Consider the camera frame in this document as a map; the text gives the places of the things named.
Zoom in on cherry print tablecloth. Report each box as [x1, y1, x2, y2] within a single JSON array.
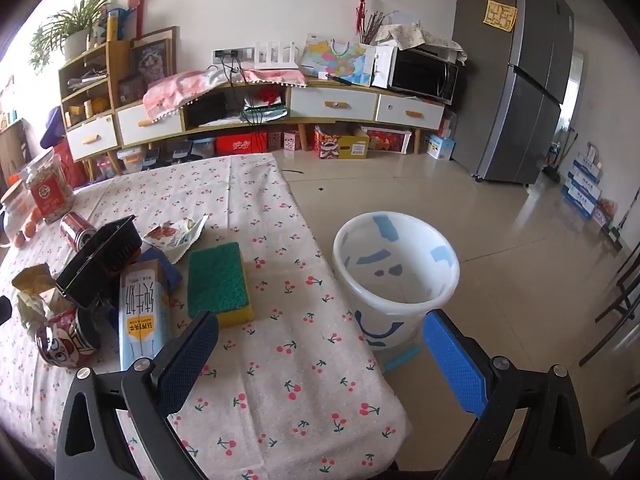
[[0, 152, 413, 471]]

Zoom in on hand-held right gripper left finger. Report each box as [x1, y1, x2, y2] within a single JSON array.
[[54, 310, 221, 480]]

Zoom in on white milk carton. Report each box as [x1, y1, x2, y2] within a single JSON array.
[[118, 258, 173, 372]]

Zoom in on brown cardboard box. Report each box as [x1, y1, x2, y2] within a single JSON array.
[[0, 120, 31, 186]]

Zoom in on tan paper wrapper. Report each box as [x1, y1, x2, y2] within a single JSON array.
[[11, 265, 61, 306]]

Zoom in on framed picture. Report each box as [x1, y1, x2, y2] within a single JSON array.
[[129, 26, 178, 93]]

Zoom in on wall power strip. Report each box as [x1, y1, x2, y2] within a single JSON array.
[[213, 47, 256, 65]]

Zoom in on black electronics box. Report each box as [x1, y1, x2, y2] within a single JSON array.
[[186, 91, 228, 128]]

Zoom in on white cabinet drawer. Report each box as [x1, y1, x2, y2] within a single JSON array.
[[376, 94, 446, 130], [66, 114, 118, 162], [290, 87, 379, 123], [116, 102, 185, 147]]

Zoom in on green and white bag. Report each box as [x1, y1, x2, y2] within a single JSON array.
[[241, 85, 290, 123]]

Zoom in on pink small boxes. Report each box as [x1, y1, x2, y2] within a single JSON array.
[[268, 131, 301, 152]]

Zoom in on green and yellow sponge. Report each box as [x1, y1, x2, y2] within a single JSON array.
[[187, 241, 256, 329]]

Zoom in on wooden cabinet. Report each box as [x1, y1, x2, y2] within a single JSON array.
[[57, 40, 446, 166]]

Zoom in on blue almond snack box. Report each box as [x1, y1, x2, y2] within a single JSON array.
[[140, 247, 183, 293]]

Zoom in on black chair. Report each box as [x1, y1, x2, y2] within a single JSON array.
[[580, 240, 640, 366]]

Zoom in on cream tissue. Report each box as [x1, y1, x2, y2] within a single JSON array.
[[15, 290, 56, 346]]

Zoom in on stack of blue white cartons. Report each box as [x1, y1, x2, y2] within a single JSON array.
[[562, 145, 613, 233]]

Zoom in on grey refrigerator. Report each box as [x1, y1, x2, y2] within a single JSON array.
[[452, 0, 576, 186]]

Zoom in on colourful printed carton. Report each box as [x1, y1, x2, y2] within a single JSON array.
[[313, 125, 371, 161]]

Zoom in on red box in clear bin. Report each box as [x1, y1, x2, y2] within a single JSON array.
[[367, 127, 413, 155]]

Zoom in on black microwave oven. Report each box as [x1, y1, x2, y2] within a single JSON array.
[[389, 47, 460, 106]]

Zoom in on plastic jar red label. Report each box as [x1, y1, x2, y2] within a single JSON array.
[[25, 152, 76, 224]]

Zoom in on glass jar orange lid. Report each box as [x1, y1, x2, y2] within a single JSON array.
[[0, 180, 36, 246]]

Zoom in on white picket rack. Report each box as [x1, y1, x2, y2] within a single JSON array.
[[254, 40, 301, 71]]

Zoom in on red gift carton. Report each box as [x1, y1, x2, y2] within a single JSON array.
[[215, 132, 269, 157]]

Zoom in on yellow paper note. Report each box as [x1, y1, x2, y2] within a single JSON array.
[[482, 0, 518, 32]]

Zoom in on mop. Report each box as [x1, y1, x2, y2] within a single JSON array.
[[542, 130, 581, 183]]

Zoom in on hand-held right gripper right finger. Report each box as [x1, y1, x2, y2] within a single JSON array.
[[422, 308, 608, 480]]

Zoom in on white nut snack wrapper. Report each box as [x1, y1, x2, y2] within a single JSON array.
[[143, 215, 210, 264]]

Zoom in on white plastic bin blue print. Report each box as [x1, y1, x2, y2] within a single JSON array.
[[332, 211, 461, 361]]

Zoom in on beige patterned cloth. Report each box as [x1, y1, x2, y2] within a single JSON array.
[[375, 22, 468, 66]]

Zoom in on bundle of dry twigs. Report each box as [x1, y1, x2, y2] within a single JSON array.
[[357, 7, 401, 46]]

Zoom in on red drink can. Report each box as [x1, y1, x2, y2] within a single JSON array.
[[60, 211, 97, 251]]

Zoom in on pink cloth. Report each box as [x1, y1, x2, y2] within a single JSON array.
[[142, 67, 306, 121]]

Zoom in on blue and white box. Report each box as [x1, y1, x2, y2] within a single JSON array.
[[425, 132, 456, 161]]

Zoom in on black plastic tray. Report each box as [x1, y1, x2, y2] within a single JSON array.
[[54, 214, 143, 309]]

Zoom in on potted green plant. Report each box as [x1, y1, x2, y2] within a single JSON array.
[[29, 0, 126, 68]]

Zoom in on purple bag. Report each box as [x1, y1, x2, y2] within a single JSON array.
[[40, 105, 68, 151]]

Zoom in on map print bag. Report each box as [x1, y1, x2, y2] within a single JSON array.
[[300, 35, 378, 86]]

